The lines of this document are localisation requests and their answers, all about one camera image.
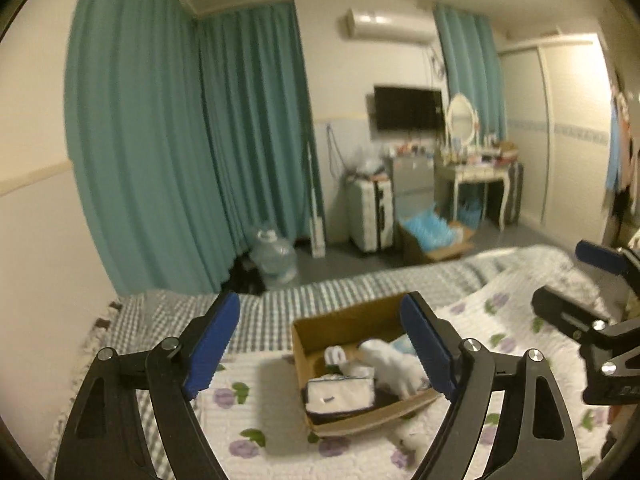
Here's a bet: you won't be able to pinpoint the beige plush toy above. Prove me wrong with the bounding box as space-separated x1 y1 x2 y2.
357 339 431 400

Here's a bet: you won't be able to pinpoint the floral tissue pack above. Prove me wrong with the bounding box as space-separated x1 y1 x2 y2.
305 375 375 415

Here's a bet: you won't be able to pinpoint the white green socks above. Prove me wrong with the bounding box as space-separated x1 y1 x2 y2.
323 346 349 376

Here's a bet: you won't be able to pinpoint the white dressing table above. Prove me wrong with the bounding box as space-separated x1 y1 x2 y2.
435 158 511 232

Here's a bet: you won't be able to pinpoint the white wardrobe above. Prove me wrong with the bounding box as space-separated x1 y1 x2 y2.
499 34 611 247

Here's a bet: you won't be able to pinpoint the blue plastic bag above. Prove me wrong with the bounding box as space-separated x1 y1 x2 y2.
402 205 458 252

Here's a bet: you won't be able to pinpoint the brown cardboard box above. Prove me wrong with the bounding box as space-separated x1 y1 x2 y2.
291 292 439 438

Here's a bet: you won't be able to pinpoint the grey checkered bed sheet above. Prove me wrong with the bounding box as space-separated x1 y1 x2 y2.
44 244 582 480

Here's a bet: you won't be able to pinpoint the white oval vanity mirror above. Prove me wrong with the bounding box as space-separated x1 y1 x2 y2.
445 93 480 152

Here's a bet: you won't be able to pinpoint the grey mini fridge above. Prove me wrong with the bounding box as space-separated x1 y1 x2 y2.
390 155 435 221

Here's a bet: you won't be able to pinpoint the white suitcase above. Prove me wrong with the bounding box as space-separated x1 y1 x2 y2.
346 177 394 254

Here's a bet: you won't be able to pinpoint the teal curtain right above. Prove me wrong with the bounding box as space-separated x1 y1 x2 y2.
434 2 506 140

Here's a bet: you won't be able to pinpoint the teal curtain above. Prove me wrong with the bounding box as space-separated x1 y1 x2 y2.
434 2 506 140
64 0 320 295

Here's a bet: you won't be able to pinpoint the clear water jug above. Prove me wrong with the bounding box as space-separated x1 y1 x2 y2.
250 229 298 290

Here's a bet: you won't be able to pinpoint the clear plastic bag on suitcase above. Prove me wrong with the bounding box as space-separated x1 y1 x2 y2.
348 144 385 178

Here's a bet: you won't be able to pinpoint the white upright mop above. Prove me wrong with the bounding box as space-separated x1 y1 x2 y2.
306 140 326 259

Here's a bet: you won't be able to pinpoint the white air conditioner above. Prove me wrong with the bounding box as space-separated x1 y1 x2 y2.
345 9 437 44

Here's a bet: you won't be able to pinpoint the teal curtain left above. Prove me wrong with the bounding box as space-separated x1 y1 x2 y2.
64 0 320 295

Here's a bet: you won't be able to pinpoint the black wall television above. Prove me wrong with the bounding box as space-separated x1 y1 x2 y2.
373 86 445 132

